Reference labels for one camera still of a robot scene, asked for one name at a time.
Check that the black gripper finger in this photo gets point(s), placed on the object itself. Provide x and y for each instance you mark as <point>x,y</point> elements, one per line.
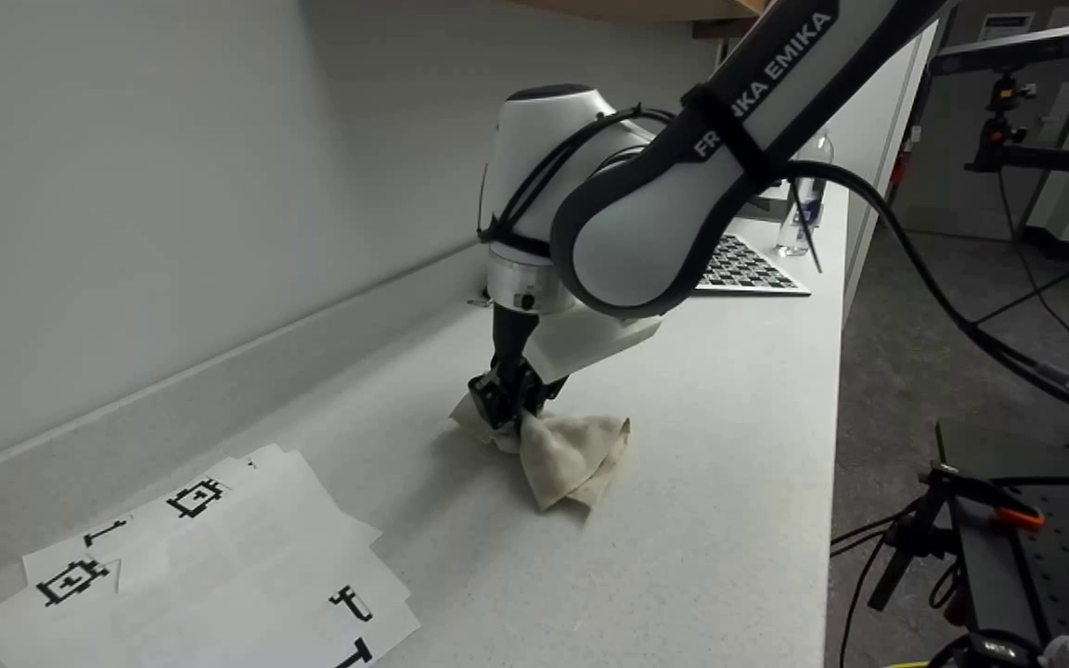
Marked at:
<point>543,393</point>
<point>495,401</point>

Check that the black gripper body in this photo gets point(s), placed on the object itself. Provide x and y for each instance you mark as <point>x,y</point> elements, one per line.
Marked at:
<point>514,339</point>

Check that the white cloth towel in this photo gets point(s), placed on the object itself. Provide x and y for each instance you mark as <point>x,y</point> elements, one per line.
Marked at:
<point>572,459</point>

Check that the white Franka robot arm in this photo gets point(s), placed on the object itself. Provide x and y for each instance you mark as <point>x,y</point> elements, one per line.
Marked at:
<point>634,235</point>

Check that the black white calibration checkerboard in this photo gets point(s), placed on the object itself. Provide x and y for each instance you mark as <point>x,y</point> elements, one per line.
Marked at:
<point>745,263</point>

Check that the white printed tag sheet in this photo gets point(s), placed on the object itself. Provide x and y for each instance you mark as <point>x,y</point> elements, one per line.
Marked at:
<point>262,503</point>
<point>126,607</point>
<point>354,613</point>

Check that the black tripod stand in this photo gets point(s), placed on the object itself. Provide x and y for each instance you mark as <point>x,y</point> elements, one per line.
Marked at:
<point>918,531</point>

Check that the orange tipped black tool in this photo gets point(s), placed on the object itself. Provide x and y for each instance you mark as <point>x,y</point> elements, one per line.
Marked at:
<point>1012,517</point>

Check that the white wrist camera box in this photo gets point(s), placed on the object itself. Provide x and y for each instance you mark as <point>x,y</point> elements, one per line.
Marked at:
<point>590,344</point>

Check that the black overhead camera stand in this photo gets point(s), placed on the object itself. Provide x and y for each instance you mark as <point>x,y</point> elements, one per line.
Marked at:
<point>1055,157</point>

